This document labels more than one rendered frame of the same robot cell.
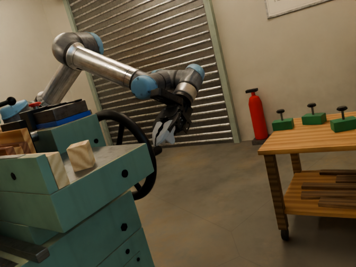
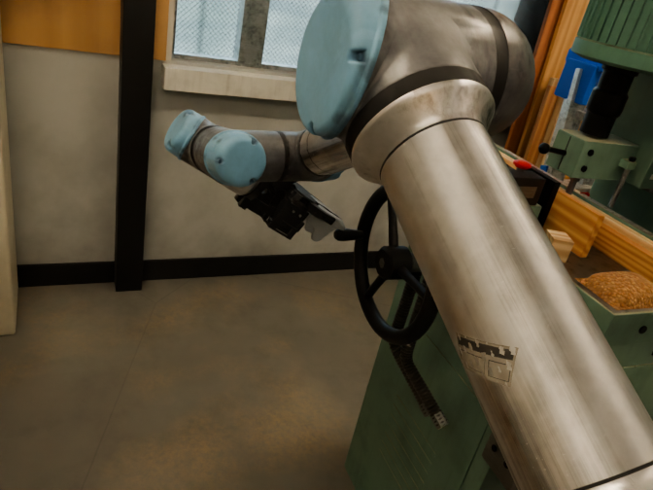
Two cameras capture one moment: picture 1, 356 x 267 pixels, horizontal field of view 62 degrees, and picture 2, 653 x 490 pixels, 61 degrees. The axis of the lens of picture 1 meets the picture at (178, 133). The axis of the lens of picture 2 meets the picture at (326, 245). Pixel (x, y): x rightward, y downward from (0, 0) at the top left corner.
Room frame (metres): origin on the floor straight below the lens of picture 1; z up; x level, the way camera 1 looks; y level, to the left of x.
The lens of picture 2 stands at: (1.72, 0.48, 1.26)
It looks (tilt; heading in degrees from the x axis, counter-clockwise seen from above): 27 degrees down; 206
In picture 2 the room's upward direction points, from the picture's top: 12 degrees clockwise
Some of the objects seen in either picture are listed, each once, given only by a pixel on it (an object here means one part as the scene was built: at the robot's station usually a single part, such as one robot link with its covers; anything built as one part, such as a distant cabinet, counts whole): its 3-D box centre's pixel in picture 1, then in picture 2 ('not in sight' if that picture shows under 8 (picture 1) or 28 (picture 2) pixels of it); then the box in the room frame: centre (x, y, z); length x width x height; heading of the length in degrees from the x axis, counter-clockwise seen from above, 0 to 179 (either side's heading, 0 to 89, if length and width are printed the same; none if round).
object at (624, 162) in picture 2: not in sight; (619, 181); (0.58, 0.47, 1.00); 0.02 x 0.02 x 0.10; 53
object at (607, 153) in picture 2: not in sight; (591, 158); (0.59, 0.41, 1.03); 0.14 x 0.07 x 0.09; 143
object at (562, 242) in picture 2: not in sight; (556, 245); (0.79, 0.43, 0.92); 0.04 x 0.03 x 0.04; 31
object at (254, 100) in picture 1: (257, 115); not in sight; (3.18, -0.89, 0.30); 0.19 x 0.18 x 0.60; 146
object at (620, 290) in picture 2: not in sight; (628, 284); (0.82, 0.54, 0.91); 0.12 x 0.09 x 0.03; 143
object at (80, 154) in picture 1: (81, 155); not in sight; (0.49, 0.17, 0.92); 0.04 x 0.03 x 0.04; 6
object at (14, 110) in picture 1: (18, 116); not in sight; (1.35, 0.67, 0.98); 0.13 x 0.12 x 0.14; 151
